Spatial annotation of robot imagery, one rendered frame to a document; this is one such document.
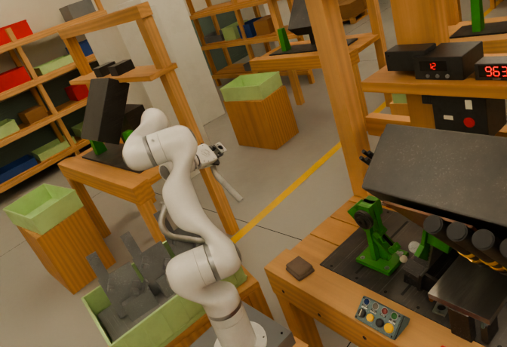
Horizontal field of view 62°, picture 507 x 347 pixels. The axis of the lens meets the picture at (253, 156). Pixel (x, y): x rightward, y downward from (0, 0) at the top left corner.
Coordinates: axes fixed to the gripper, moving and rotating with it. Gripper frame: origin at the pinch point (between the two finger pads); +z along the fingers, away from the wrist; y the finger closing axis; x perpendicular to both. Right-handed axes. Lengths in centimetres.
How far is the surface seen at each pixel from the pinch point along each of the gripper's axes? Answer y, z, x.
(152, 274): -22, -36, 48
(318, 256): -65, 2, -2
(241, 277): -50, -13, 28
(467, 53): -50, 6, -97
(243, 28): 287, 431, 186
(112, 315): -24, -54, 65
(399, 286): -90, -6, -29
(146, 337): -44, -58, 41
